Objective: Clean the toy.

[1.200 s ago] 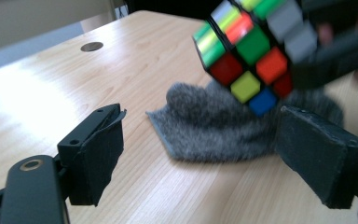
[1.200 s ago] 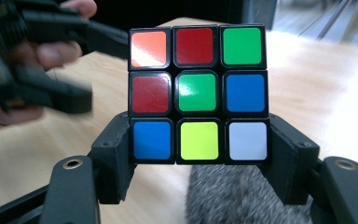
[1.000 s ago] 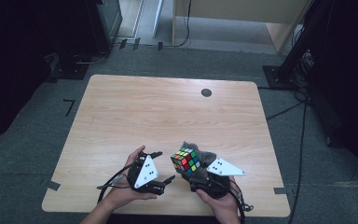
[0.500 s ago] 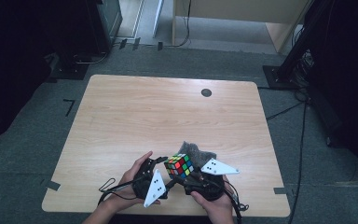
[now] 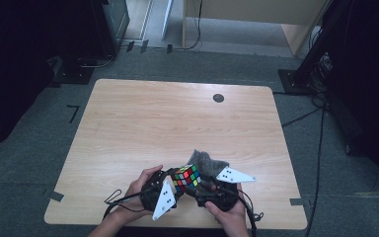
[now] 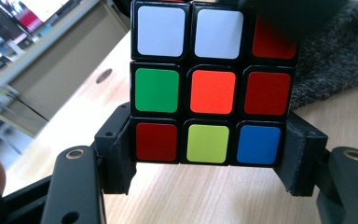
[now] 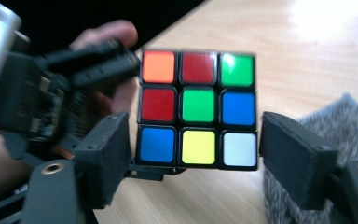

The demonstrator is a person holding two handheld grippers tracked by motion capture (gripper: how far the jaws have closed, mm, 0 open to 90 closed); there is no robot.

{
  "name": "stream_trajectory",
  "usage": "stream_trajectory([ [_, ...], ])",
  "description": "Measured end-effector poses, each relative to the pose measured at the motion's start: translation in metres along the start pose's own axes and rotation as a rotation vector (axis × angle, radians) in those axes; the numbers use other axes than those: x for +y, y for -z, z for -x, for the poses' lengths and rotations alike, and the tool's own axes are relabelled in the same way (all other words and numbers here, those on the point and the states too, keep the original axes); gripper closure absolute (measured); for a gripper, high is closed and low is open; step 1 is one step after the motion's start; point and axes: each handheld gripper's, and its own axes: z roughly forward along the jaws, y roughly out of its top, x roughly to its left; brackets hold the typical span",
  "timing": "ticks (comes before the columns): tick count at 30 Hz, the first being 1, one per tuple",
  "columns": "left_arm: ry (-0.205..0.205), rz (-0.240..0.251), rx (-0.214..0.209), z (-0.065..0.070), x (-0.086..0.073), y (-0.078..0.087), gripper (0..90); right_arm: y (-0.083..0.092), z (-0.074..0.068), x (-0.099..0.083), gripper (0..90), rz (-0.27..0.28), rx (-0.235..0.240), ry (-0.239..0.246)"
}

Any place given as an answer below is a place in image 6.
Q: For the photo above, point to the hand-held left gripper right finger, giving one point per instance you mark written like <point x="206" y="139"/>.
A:
<point x="304" y="155"/>

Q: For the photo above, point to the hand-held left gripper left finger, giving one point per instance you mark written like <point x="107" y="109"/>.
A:
<point x="115" y="155"/>

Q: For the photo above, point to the grey cloth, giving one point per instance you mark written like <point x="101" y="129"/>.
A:
<point x="338" y="62"/>

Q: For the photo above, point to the multicoloured puzzle cube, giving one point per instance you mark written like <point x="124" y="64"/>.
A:
<point x="213" y="91"/>

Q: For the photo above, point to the round dark table grommet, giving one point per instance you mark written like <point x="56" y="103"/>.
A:
<point x="104" y="76"/>

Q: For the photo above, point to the beige wooden desk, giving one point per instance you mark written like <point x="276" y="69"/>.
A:
<point x="59" y="68"/>

